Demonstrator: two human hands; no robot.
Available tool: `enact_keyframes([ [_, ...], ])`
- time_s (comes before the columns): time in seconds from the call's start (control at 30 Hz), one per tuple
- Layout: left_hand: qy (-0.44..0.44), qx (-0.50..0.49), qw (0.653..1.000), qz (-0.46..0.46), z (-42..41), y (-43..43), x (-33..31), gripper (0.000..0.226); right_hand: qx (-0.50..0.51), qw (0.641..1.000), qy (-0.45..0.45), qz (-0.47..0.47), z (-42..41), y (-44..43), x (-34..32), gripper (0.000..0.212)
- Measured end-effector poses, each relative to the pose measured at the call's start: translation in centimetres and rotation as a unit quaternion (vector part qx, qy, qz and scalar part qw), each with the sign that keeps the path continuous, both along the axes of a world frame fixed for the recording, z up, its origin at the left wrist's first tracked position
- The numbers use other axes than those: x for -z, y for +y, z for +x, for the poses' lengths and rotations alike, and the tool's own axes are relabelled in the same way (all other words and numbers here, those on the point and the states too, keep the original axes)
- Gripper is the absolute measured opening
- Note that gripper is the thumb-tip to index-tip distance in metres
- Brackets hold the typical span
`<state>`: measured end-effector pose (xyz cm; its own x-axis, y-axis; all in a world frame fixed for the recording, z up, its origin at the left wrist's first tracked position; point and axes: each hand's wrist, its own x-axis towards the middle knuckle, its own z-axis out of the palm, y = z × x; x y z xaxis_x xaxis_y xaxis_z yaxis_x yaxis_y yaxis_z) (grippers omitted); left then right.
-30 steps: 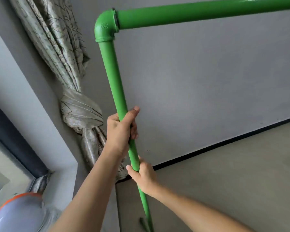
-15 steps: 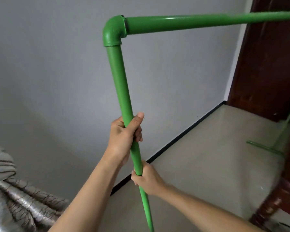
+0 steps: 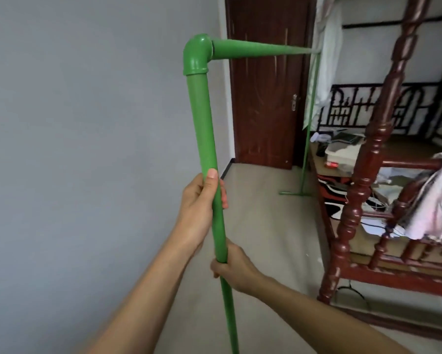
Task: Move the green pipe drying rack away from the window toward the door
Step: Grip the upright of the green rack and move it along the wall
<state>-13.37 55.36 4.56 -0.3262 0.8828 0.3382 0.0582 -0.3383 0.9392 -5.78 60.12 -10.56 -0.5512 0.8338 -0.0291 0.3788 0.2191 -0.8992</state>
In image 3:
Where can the person's right hand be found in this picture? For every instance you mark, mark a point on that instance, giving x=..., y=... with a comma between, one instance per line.
x=241, y=272

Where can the person's left hand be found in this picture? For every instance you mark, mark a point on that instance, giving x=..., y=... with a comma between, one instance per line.
x=193, y=213

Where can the person's right thumb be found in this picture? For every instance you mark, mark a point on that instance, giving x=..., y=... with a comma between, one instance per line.
x=218, y=269

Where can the person's left thumb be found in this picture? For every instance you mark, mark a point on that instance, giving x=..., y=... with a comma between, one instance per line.
x=209, y=189

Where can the green plastic pipe rack frame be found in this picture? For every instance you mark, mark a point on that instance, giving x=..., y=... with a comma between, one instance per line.
x=202, y=117

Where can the person's right forearm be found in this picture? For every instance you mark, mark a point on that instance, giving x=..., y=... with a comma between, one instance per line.
x=316, y=324

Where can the person's left forearm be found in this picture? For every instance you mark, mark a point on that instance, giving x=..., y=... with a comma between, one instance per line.
x=147, y=302

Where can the dark brown wooden door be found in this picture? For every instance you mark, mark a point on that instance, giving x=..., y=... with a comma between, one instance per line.
x=265, y=106

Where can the small black object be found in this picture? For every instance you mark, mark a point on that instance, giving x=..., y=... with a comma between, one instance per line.
x=320, y=149

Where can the white round object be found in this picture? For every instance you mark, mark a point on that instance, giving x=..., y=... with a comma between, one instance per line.
x=320, y=136

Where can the black white red patterned blanket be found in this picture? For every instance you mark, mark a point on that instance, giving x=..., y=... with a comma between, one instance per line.
x=333, y=202

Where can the small red packet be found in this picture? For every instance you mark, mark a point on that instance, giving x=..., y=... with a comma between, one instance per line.
x=332, y=164

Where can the white flat box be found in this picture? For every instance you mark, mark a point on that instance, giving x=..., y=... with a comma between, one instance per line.
x=340, y=152

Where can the dark green book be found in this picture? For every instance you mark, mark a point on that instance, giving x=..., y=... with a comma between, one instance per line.
x=348, y=138

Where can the black metal bed railing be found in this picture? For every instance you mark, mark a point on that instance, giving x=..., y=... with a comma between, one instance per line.
x=353, y=106

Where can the white hanging curtain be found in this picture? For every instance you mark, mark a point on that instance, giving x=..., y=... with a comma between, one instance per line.
x=329, y=51

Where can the pink and white cloth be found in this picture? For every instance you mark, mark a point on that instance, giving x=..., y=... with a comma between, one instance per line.
x=432, y=202

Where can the red wooden bed frame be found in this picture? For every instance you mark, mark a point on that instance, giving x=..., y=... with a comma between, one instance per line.
x=366, y=169

